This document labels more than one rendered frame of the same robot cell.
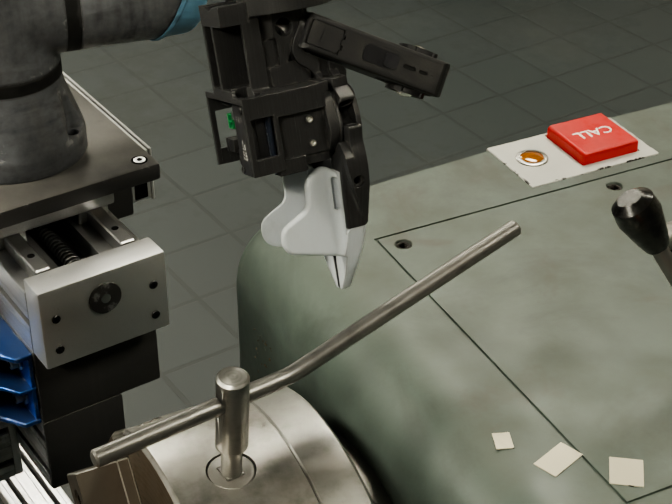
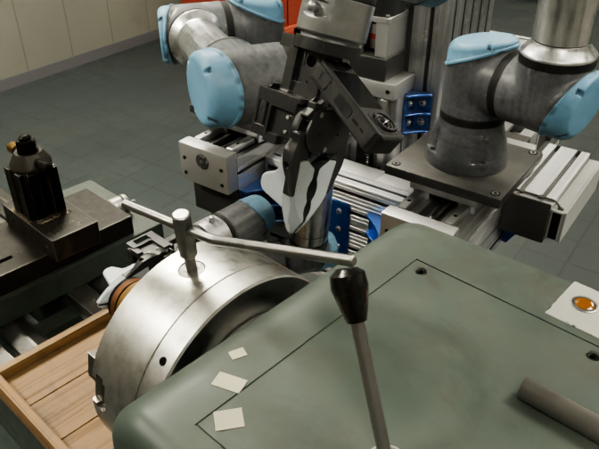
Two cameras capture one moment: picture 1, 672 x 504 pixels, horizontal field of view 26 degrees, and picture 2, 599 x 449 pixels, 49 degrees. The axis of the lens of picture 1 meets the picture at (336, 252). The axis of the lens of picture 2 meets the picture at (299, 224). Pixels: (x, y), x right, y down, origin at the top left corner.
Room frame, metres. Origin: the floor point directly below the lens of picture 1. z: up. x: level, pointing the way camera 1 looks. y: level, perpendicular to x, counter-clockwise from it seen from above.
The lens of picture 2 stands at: (0.63, -0.59, 1.72)
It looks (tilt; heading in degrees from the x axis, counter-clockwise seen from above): 33 degrees down; 69
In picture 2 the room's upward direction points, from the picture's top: straight up
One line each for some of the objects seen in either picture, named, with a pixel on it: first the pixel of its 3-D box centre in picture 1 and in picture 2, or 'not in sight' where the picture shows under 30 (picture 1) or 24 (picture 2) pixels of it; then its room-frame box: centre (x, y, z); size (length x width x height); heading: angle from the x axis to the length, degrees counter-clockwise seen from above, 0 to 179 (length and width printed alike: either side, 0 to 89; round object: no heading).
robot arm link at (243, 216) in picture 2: not in sight; (242, 223); (0.89, 0.39, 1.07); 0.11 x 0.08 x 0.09; 26
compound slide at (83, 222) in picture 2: not in sight; (51, 222); (0.55, 0.66, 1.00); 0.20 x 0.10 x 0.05; 116
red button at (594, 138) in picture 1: (592, 141); not in sight; (1.15, -0.23, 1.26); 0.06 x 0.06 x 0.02; 26
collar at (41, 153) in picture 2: not in sight; (29, 158); (0.54, 0.68, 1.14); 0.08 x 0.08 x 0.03
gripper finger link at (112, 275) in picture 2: not in sight; (116, 278); (0.65, 0.28, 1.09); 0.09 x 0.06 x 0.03; 26
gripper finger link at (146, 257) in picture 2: not in sight; (147, 268); (0.70, 0.28, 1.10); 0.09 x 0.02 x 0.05; 26
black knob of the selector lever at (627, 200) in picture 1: (639, 221); (351, 292); (0.82, -0.20, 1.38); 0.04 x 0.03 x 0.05; 116
